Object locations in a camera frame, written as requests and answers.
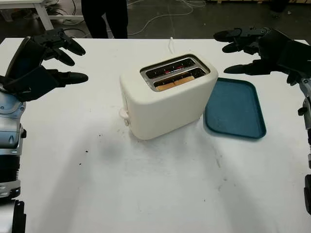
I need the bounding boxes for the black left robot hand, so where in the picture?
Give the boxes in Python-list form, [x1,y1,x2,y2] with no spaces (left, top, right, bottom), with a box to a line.
[5,27,89,87]

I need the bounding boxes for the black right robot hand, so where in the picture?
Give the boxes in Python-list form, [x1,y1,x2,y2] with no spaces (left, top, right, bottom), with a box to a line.
[213,27,305,86]

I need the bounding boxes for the toast slice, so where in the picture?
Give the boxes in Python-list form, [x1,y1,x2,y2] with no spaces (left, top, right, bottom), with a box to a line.
[155,75,195,92]

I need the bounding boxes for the person in black trousers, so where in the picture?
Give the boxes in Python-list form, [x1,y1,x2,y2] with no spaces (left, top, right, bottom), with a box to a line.
[81,0,129,39]

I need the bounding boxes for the cream two-slot toaster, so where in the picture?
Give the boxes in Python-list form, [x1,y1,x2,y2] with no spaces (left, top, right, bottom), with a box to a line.
[119,53,219,141]

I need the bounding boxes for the black bulky object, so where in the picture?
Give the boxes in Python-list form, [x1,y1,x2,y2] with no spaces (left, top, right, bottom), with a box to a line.
[268,0,287,13]

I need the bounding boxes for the blue plastic tray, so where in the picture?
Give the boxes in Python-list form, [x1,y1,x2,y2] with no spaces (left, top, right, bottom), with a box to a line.
[203,77,267,139]

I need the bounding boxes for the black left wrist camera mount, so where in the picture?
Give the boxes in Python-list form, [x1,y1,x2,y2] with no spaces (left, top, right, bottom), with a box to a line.
[2,66,59,102]

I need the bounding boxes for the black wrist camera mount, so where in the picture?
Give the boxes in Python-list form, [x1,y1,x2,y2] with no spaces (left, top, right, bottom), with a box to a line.
[2,66,59,102]
[275,39,311,75]

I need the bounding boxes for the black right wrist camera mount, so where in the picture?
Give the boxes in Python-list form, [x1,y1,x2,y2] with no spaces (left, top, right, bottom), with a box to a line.
[275,39,311,75]

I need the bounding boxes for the white toaster power cord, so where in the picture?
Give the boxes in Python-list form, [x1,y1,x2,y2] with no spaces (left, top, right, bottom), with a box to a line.
[167,36,176,54]

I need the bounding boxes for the white floor cable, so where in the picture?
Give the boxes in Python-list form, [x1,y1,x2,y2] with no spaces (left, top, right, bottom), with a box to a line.
[127,0,194,36]

